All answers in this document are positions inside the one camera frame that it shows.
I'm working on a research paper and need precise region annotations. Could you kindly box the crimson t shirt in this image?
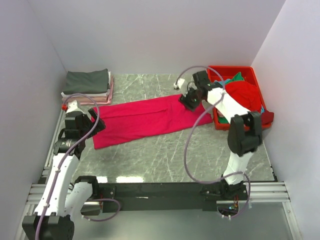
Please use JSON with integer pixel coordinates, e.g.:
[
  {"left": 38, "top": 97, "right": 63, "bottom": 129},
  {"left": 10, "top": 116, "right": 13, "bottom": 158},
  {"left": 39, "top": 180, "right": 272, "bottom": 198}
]
[{"left": 93, "top": 95, "right": 205, "bottom": 150}]

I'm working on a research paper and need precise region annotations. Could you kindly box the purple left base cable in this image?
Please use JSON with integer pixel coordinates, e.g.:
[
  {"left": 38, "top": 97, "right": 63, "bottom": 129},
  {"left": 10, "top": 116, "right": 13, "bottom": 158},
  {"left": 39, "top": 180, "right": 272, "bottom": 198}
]
[{"left": 82, "top": 197, "right": 123, "bottom": 222}]

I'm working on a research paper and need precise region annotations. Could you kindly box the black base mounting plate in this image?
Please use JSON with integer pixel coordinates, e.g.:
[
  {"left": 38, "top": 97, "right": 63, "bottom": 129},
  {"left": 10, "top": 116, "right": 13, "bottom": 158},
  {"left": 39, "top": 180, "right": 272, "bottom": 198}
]
[{"left": 69, "top": 181, "right": 249, "bottom": 216}]

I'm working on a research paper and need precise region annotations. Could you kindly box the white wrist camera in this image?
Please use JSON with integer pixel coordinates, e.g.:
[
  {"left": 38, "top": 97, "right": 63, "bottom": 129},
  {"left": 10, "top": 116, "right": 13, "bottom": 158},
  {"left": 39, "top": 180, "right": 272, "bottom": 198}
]
[
  {"left": 61, "top": 100, "right": 81, "bottom": 114},
  {"left": 173, "top": 78, "right": 188, "bottom": 91}
]

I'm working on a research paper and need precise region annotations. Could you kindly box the red t shirt in bin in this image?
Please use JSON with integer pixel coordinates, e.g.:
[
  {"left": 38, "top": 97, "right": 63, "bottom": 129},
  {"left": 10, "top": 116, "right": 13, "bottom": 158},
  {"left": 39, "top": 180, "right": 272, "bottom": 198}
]
[{"left": 225, "top": 81, "right": 262, "bottom": 113}]

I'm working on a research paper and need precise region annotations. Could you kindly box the pink folded shirt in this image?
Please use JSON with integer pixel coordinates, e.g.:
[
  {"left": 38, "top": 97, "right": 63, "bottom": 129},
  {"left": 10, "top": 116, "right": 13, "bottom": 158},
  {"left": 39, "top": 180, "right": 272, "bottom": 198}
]
[{"left": 75, "top": 75, "right": 114, "bottom": 105}]

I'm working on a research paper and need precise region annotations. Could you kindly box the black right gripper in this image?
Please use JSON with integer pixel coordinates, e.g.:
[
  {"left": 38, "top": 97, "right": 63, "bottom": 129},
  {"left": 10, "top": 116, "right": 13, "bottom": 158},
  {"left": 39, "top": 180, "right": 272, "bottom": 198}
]
[{"left": 177, "top": 85, "right": 203, "bottom": 114}]

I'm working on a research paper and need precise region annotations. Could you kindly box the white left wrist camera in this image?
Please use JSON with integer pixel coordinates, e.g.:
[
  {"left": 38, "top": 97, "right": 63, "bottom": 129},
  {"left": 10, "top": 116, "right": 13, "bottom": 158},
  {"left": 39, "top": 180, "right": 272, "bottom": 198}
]
[{"left": 61, "top": 100, "right": 81, "bottom": 114}]

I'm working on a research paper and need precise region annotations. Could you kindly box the dark grey folded shirt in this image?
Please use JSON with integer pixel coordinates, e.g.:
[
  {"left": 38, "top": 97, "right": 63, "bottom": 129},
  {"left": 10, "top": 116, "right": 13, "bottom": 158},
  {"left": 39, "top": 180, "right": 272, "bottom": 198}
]
[{"left": 62, "top": 68, "right": 110, "bottom": 95}]

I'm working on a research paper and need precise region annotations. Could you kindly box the aluminium frame rail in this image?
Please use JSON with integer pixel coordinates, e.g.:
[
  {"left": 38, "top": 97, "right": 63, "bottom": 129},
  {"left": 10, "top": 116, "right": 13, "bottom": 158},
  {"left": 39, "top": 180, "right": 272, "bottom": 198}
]
[{"left": 25, "top": 182, "right": 291, "bottom": 206}]

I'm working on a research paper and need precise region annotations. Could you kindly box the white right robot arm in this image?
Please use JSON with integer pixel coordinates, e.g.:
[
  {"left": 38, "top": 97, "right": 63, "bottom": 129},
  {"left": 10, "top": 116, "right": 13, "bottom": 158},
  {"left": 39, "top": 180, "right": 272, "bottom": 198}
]
[{"left": 173, "top": 71, "right": 263, "bottom": 200}]

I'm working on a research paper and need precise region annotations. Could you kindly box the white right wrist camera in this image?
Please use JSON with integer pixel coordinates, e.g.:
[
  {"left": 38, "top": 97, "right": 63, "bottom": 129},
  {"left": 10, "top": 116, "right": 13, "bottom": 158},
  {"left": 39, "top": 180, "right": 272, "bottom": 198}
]
[{"left": 173, "top": 78, "right": 188, "bottom": 91}]

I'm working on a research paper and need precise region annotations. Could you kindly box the maroon garment on bin edge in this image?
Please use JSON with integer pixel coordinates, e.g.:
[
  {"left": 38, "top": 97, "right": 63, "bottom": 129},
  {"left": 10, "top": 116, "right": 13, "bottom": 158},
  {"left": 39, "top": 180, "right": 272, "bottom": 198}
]
[{"left": 260, "top": 110, "right": 274, "bottom": 125}]

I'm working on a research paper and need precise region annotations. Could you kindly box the red plastic bin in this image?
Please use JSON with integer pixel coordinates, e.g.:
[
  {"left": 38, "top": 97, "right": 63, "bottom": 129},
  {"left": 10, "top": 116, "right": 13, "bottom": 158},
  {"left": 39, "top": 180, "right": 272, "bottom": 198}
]
[{"left": 207, "top": 65, "right": 272, "bottom": 130}]

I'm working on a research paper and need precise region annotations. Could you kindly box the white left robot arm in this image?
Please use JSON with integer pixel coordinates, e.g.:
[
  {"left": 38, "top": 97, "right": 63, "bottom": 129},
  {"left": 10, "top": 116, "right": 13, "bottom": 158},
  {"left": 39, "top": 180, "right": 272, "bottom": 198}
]
[{"left": 22, "top": 106, "right": 106, "bottom": 240}]

